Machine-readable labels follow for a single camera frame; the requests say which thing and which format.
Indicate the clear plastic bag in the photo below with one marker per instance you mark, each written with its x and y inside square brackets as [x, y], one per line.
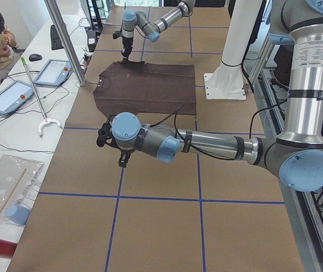
[28, 188]

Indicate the dark brown t-shirt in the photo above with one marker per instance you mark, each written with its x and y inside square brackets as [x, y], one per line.
[140, 87]

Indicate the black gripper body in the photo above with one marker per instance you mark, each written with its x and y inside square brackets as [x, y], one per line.
[124, 152]
[127, 43]

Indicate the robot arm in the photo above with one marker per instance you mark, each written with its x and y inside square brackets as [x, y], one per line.
[132, 19]
[296, 155]

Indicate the black keyboard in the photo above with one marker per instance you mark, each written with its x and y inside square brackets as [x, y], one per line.
[55, 39]

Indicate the teach pendant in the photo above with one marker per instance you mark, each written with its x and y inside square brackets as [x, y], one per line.
[14, 95]
[54, 73]

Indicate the black electronics box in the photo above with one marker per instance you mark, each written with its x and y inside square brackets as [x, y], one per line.
[91, 40]

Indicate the light blue cup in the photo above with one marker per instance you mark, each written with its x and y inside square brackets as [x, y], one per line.
[18, 214]

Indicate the white camera mast base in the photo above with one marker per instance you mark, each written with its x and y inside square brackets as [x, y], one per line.
[226, 82]

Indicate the far teach pendant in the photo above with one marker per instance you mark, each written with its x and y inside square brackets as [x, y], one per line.
[54, 73]

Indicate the reacher grabber tool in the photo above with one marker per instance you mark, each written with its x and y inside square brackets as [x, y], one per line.
[46, 120]

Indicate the near teach pendant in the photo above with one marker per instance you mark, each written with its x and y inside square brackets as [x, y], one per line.
[14, 95]

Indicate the wooden stick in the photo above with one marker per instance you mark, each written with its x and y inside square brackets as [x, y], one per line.
[12, 190]

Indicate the aluminium frame post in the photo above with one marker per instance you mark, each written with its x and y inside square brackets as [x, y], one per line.
[60, 25]

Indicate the black computer mouse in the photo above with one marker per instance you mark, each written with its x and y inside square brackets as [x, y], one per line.
[35, 57]

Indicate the blue tape grid lines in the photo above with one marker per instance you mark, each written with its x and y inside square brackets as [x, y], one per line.
[193, 214]

